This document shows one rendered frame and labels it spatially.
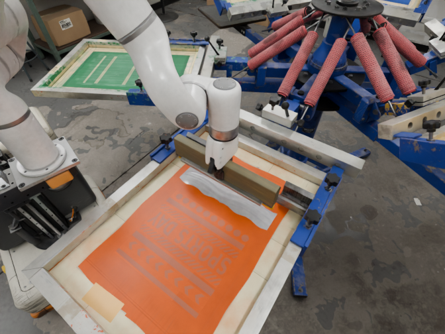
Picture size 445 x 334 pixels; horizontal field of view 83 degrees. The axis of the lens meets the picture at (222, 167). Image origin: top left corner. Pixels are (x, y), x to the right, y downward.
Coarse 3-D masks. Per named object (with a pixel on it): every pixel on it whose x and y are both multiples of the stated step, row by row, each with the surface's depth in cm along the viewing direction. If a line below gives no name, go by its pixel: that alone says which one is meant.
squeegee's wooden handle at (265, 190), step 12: (180, 144) 78; (192, 144) 76; (180, 156) 83; (192, 156) 79; (204, 156) 75; (228, 168) 71; (240, 168) 71; (228, 180) 75; (240, 180) 71; (252, 180) 68; (264, 180) 68; (252, 192) 71; (264, 192) 68; (276, 192) 66; (264, 204) 72
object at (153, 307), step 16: (272, 176) 92; (224, 208) 83; (240, 224) 80; (272, 224) 80; (256, 240) 76; (240, 256) 73; (256, 256) 73; (240, 272) 70; (224, 288) 67; (240, 288) 67; (144, 304) 65; (160, 304) 65; (208, 304) 65; (224, 304) 65; (144, 320) 63; (160, 320) 63; (176, 320) 63; (192, 320) 63; (208, 320) 63
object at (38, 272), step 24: (240, 144) 100; (144, 168) 90; (288, 168) 93; (312, 168) 90; (120, 192) 83; (96, 216) 78; (72, 240) 72; (48, 264) 69; (288, 264) 68; (48, 288) 64; (264, 288) 64; (72, 312) 61; (264, 312) 61
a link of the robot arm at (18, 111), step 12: (0, 60) 54; (12, 60) 56; (0, 72) 53; (12, 72) 57; (0, 84) 53; (0, 96) 54; (12, 96) 57; (0, 108) 55; (12, 108) 57; (24, 108) 60; (0, 120) 57; (12, 120) 58; (24, 120) 60
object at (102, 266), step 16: (240, 160) 97; (176, 176) 92; (160, 192) 88; (192, 192) 88; (144, 208) 83; (208, 208) 83; (128, 224) 80; (112, 240) 76; (96, 256) 73; (112, 256) 73; (96, 272) 70; (112, 272) 70; (128, 272) 70; (112, 288) 67; (128, 288) 67; (144, 288) 67; (128, 304) 65
